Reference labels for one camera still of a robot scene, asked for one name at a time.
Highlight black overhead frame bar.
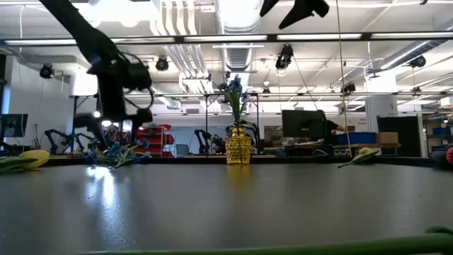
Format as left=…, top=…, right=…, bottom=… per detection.
left=0, top=32, right=453, bottom=46

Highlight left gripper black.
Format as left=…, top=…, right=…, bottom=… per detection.
left=88, top=68, right=154, bottom=152

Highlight black cabinet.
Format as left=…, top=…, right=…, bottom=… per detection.
left=377, top=115, right=420, bottom=158

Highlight thin hanging rope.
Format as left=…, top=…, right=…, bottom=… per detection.
left=334, top=0, right=353, bottom=157

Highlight green artificial flower stem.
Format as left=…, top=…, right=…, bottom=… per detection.
left=76, top=226, right=453, bottom=255

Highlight brown cardboard box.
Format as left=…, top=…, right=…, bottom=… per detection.
left=375, top=132, right=400, bottom=145

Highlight blue artificial flower bunch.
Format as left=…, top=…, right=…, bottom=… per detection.
left=84, top=137, right=153, bottom=169
left=212, top=73, right=251, bottom=130

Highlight person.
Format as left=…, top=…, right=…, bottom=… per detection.
left=316, top=109, right=350, bottom=145

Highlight gold studded vase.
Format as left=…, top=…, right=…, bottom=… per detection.
left=225, top=126, right=252, bottom=166

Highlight blue plastic bin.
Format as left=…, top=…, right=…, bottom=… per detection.
left=335, top=132, right=377, bottom=145

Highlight black computer monitor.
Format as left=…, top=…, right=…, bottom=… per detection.
left=282, top=109, right=326, bottom=139
left=0, top=113, right=29, bottom=138

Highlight red shelf cart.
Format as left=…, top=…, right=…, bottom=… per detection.
left=133, top=123, right=175, bottom=159

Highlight red artificial tulip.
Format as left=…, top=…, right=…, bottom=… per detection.
left=430, top=147, right=453, bottom=169

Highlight yellow artificial tulip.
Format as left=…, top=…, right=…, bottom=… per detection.
left=337, top=147, right=382, bottom=169
left=0, top=149, right=51, bottom=174

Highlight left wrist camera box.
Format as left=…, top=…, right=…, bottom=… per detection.
left=123, top=62, right=154, bottom=91

